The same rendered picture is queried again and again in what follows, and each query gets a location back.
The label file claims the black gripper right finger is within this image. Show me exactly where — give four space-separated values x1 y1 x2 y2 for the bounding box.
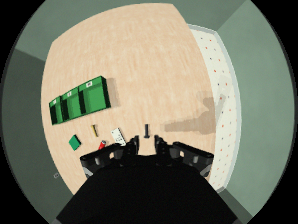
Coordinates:
154 135 214 177

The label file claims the red aa battery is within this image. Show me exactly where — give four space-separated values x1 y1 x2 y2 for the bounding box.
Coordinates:
98 140 106 150

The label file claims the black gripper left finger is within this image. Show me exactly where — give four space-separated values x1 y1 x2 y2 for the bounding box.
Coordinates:
80 135 139 179

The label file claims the white domino tile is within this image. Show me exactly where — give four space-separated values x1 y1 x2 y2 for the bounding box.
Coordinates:
110 128 126 146

